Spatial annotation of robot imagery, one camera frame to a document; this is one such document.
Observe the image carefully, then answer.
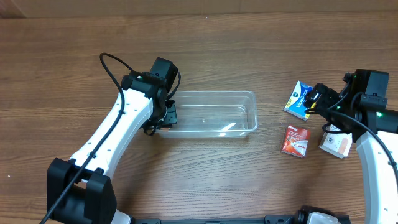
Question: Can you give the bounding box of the clear plastic container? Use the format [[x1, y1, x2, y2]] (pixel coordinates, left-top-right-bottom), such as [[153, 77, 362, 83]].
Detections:
[[157, 91, 258, 138]]

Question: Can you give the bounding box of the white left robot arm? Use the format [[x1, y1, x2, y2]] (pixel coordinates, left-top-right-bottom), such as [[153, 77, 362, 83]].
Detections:
[[41, 72, 179, 223]]

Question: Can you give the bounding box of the red medicine box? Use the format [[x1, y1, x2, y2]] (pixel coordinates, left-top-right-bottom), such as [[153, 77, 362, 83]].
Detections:
[[280, 125, 310, 158]]

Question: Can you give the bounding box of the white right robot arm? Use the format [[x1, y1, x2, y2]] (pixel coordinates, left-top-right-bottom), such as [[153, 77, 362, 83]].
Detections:
[[305, 82, 397, 223]]

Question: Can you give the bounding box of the white Hansaplast plaster box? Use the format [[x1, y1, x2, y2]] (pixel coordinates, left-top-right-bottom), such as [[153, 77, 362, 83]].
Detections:
[[319, 124, 353, 159]]

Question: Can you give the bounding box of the blue VapoDrops box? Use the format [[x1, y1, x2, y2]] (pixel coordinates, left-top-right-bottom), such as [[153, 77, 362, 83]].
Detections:
[[283, 80, 313, 121]]

